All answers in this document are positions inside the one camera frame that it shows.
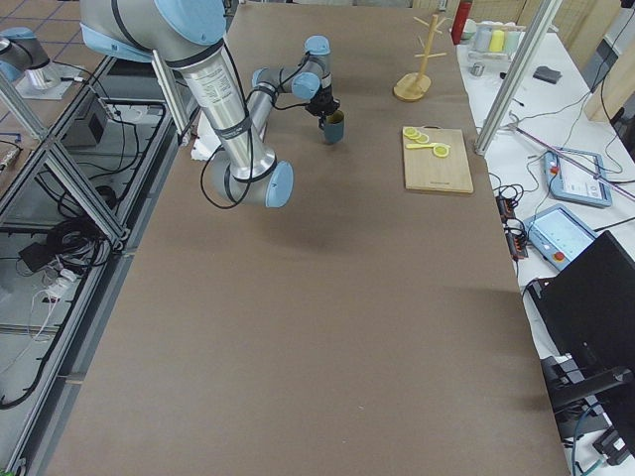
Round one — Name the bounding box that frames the blue teach pendant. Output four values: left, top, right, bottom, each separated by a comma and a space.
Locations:
524, 204, 598, 271
541, 148, 613, 208

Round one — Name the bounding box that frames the lemon slice front of stack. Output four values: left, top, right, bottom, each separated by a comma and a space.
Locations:
403, 127, 422, 139

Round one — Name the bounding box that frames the yellow plastic knife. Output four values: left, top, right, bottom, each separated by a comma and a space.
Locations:
405, 143, 438, 150

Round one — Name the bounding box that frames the blue teach pendant near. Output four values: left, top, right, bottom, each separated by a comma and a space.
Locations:
524, 204, 598, 271

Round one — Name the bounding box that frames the wooden cup storage rack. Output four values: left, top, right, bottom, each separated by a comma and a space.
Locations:
393, 14, 446, 102

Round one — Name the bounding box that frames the blue teach pendant far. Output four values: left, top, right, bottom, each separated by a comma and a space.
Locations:
541, 148, 613, 208

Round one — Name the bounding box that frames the aluminium frame post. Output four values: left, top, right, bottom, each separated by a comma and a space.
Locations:
474, 0, 562, 156

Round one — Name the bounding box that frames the light blue cup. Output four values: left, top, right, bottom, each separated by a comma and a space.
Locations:
503, 30, 521, 57

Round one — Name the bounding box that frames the grey cup lying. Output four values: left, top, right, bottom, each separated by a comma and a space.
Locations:
473, 26, 492, 53

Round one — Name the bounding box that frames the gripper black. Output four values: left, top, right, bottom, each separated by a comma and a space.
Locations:
305, 85, 340, 130

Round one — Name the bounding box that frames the black square pad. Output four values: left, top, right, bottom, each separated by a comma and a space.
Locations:
533, 65, 562, 84

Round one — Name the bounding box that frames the yellow cup lying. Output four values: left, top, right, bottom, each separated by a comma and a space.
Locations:
488, 30, 505, 53

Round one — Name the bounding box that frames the red thermos bottle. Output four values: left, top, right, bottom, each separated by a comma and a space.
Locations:
450, 0, 472, 46

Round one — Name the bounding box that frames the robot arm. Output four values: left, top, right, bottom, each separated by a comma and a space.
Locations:
80, 1, 339, 208

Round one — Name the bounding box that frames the dark teal mug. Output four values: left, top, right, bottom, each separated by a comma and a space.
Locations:
322, 110, 345, 145

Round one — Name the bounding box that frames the small steel cup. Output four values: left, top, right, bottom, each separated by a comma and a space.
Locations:
469, 62, 485, 77

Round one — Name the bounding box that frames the wooden cutting board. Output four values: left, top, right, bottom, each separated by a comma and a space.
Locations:
402, 126, 473, 193

